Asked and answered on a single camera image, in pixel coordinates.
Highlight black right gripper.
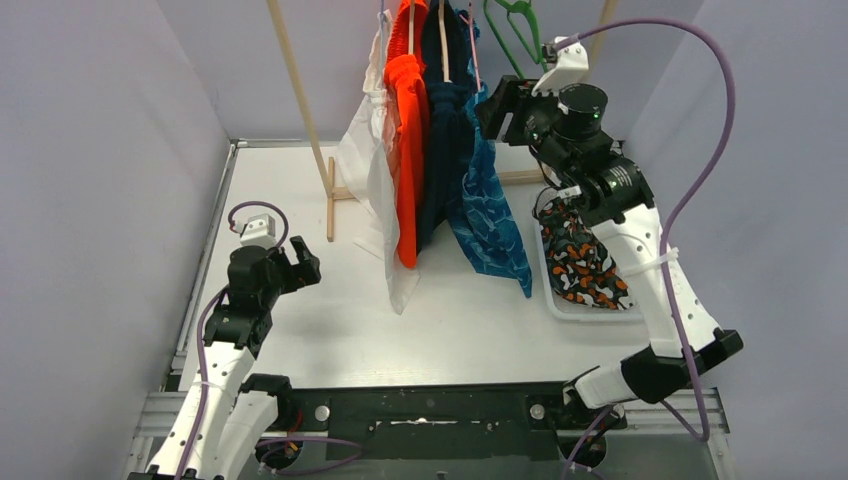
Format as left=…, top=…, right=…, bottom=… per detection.
left=476, top=75, right=575, bottom=176

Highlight green hanger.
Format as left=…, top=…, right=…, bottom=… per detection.
left=482, top=0, right=548, bottom=78

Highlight blue patterned shorts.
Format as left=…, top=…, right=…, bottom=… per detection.
left=449, top=9, right=533, bottom=298

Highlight camouflage orange grey shorts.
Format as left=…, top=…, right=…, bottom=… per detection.
left=534, top=197, right=635, bottom=311

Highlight clear plastic basket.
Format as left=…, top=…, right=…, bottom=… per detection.
left=531, top=187, right=642, bottom=324

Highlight pink hanger of blue shorts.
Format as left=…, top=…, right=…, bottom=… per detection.
left=466, top=1, right=482, bottom=92

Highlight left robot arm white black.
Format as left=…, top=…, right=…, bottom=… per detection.
left=128, top=236, right=321, bottom=479

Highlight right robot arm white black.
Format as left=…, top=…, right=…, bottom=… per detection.
left=476, top=75, right=744, bottom=427

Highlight navy blue shorts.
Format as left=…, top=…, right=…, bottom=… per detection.
left=417, top=1, right=472, bottom=251

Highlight wooden hanger of navy shorts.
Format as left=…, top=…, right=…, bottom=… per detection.
left=437, top=0, right=451, bottom=83

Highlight white shorts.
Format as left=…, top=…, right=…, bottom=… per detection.
left=336, top=9, right=420, bottom=315

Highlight wooden hanger of orange shorts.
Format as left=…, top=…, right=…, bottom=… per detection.
left=407, top=0, right=416, bottom=56

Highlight lilac hanger of white shorts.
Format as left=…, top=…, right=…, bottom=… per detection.
left=378, top=0, right=387, bottom=39

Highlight wooden clothes rack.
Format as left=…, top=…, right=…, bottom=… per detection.
left=266, top=0, right=620, bottom=243

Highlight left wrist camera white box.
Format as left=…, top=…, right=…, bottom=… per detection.
left=239, top=214, right=277, bottom=249

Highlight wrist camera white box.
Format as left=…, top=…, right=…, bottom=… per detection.
left=239, top=214, right=277, bottom=249
left=531, top=34, right=589, bottom=97

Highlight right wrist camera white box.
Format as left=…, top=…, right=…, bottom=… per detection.
left=531, top=34, right=589, bottom=97

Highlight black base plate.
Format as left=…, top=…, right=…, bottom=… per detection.
left=236, top=374, right=627, bottom=462

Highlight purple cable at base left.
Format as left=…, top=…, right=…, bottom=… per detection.
left=254, top=435, right=364, bottom=478

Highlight purple cable at base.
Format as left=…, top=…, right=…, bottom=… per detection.
left=254, top=435, right=364, bottom=478
left=559, top=405, right=617, bottom=480

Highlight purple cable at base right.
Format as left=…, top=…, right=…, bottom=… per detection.
left=559, top=405, right=617, bottom=480

